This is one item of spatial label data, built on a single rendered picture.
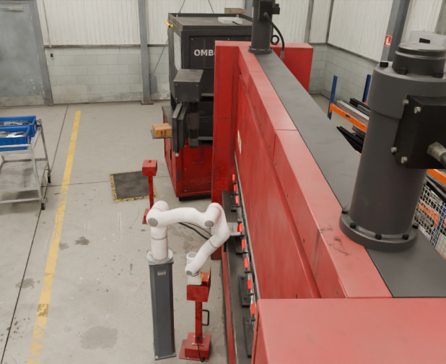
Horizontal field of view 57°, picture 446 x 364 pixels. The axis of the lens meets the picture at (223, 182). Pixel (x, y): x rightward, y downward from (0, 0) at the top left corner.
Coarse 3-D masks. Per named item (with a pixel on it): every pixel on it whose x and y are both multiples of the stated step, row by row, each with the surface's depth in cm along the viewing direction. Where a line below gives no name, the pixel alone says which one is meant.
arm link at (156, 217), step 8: (152, 208) 281; (184, 208) 278; (192, 208) 278; (208, 208) 278; (216, 208) 276; (152, 216) 274; (160, 216) 275; (168, 216) 276; (176, 216) 276; (184, 216) 276; (192, 216) 274; (200, 216) 269; (208, 216) 267; (216, 216) 270; (152, 224) 276; (160, 224) 277; (168, 224) 279; (200, 224) 271; (208, 224) 267; (216, 224) 270
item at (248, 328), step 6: (246, 318) 263; (246, 324) 259; (252, 324) 259; (246, 330) 255; (252, 330) 255; (246, 336) 251; (252, 336) 251; (246, 342) 247; (252, 342) 247; (246, 348) 246
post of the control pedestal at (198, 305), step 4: (196, 304) 321; (200, 304) 320; (196, 308) 323; (200, 308) 322; (196, 312) 324; (200, 312) 324; (196, 316) 327; (200, 316) 326; (196, 320) 329; (200, 320) 328; (196, 324) 331; (200, 324) 330; (196, 328) 333; (200, 328) 332; (196, 332) 335; (200, 332) 335; (196, 336) 337; (200, 336) 336; (196, 340) 339; (200, 340) 339
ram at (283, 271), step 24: (240, 96) 343; (240, 120) 341; (264, 144) 220; (240, 168) 338; (264, 168) 211; (240, 192) 336; (264, 192) 211; (264, 216) 210; (288, 216) 158; (264, 240) 209; (288, 240) 153; (264, 264) 209; (288, 264) 153; (264, 288) 208; (288, 288) 152; (312, 288) 122
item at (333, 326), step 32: (256, 320) 85; (288, 320) 80; (320, 320) 80; (352, 320) 81; (384, 320) 81; (416, 320) 81; (256, 352) 87; (288, 352) 73; (320, 352) 73; (352, 352) 74; (384, 352) 74; (416, 352) 74
